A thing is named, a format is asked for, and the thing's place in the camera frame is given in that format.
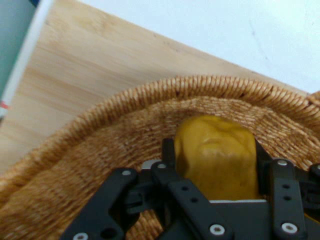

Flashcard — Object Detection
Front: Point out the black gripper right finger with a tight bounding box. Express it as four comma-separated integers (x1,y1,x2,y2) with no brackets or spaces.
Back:
253,141,320,240

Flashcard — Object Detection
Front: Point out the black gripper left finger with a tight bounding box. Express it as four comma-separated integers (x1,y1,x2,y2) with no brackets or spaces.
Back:
59,138,235,240

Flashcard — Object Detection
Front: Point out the yellow toy pepper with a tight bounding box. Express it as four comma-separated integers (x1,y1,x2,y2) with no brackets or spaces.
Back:
173,114,260,201

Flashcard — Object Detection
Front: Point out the woven wicker basket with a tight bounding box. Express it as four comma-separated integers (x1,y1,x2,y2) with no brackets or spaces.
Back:
0,74,320,240

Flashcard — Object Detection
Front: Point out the wooden cutting board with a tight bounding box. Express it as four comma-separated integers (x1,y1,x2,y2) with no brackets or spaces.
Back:
0,0,310,176

